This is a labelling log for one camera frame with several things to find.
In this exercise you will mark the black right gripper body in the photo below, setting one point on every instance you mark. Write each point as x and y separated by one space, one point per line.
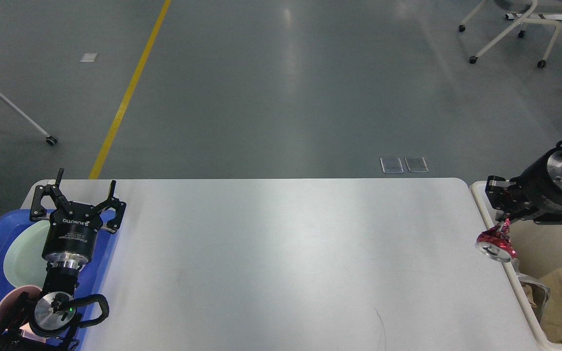
541 183

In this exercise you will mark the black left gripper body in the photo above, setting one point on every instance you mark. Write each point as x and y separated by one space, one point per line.
71 238

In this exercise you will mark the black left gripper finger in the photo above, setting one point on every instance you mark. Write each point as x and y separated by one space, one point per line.
113 203
53 191

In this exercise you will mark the red foil wrapper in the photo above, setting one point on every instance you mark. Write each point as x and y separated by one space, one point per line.
495 243

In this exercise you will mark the light green plate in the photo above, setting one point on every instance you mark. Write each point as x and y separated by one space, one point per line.
23 263

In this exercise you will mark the aluminium foil tray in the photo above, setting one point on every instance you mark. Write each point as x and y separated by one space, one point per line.
541 291

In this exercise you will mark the brown paper ball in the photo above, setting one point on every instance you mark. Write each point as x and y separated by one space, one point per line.
529 291

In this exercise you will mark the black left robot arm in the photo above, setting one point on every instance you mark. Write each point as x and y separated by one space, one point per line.
50 321

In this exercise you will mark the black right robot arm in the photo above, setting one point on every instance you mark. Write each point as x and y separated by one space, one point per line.
536 194

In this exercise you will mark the beige plastic bin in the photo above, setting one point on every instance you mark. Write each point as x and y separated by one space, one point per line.
539 249

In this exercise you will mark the white chair base bar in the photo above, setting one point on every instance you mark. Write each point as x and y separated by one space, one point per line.
558 17

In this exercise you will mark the white wheeled chair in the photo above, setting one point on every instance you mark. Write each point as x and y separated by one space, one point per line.
526 8

